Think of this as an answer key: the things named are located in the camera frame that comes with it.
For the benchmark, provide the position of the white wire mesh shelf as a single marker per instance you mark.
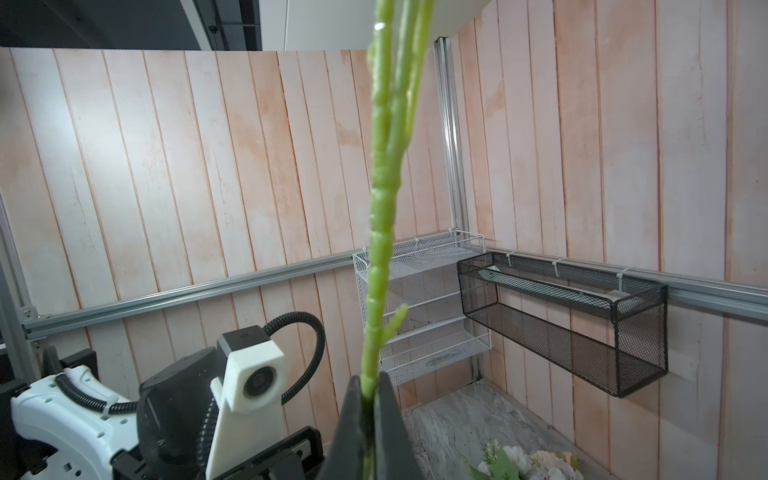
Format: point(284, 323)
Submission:
point(435, 332)

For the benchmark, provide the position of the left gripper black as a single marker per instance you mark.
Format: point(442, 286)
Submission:
point(299, 456)

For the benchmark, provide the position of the cream rose greenery bunch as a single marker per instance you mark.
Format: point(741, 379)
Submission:
point(514, 463)

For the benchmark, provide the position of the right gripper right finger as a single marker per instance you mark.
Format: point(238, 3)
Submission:
point(394, 458)

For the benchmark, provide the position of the red small flower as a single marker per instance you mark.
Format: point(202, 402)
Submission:
point(395, 61)

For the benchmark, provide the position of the black mesh wall basket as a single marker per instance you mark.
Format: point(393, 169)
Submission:
point(607, 328)

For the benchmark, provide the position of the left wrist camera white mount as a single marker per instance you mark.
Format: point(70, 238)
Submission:
point(248, 396)

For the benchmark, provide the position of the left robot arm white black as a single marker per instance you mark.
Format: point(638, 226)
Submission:
point(215, 414)

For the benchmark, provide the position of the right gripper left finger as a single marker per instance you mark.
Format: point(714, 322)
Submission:
point(345, 460)

